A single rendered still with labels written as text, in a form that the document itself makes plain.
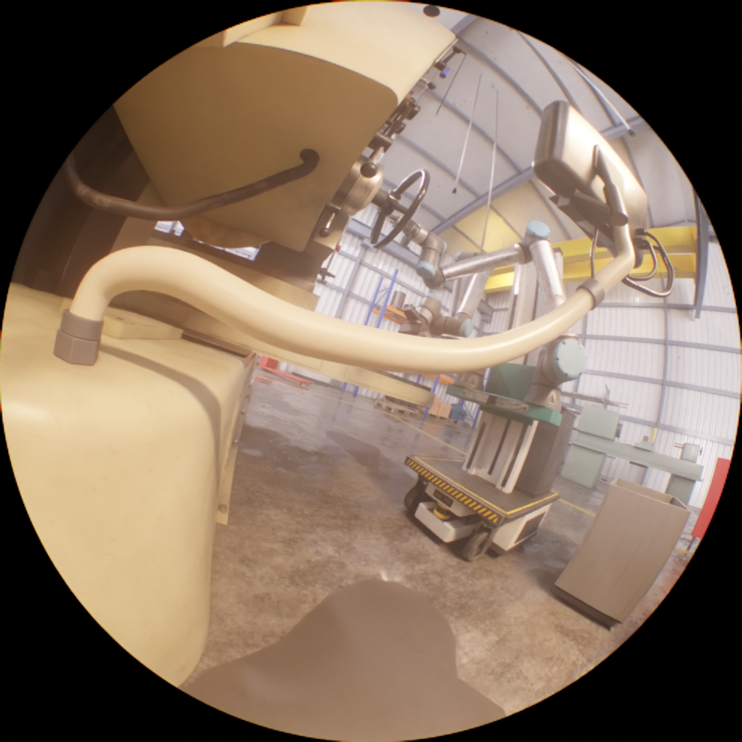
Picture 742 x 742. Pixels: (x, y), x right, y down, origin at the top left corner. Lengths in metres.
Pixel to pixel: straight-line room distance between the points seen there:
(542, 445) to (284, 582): 1.33
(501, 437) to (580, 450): 3.99
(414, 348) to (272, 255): 1.09
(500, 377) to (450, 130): 7.58
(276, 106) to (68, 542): 0.60
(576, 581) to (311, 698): 1.02
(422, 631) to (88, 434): 0.87
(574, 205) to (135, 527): 0.68
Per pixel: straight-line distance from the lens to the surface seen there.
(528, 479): 1.51
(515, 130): 8.36
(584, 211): 0.51
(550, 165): 0.48
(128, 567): 0.29
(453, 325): 1.18
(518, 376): 1.40
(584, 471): 5.32
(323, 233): 0.76
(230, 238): 1.06
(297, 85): 0.48
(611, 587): 1.28
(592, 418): 5.41
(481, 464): 1.52
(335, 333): 0.18
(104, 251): 0.96
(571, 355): 1.01
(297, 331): 0.18
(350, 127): 0.49
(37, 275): 0.82
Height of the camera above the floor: 0.66
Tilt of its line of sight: 2 degrees up
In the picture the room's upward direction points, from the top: 18 degrees clockwise
